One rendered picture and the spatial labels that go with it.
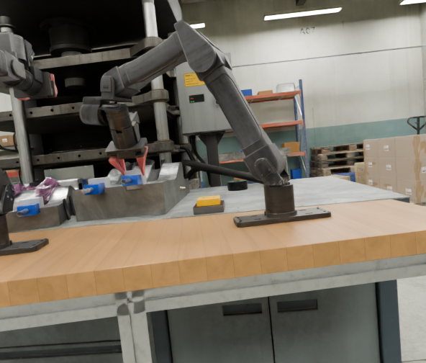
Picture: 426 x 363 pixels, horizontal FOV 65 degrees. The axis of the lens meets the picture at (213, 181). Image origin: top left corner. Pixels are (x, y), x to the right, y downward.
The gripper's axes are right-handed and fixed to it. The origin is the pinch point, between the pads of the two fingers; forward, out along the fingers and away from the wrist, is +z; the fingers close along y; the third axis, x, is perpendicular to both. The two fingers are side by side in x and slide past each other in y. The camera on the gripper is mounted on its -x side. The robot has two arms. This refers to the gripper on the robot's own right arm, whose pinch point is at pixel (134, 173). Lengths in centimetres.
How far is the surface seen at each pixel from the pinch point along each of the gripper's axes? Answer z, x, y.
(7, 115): 8, -87, 88
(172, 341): 42.0, 25.5, -6.1
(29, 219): 4.8, 10.9, 28.0
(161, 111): 11, -76, 5
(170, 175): 12.5, -17.6, -6.1
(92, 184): -0.6, 5.1, 10.5
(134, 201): 6.0, 5.3, 0.2
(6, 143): 226, -570, 456
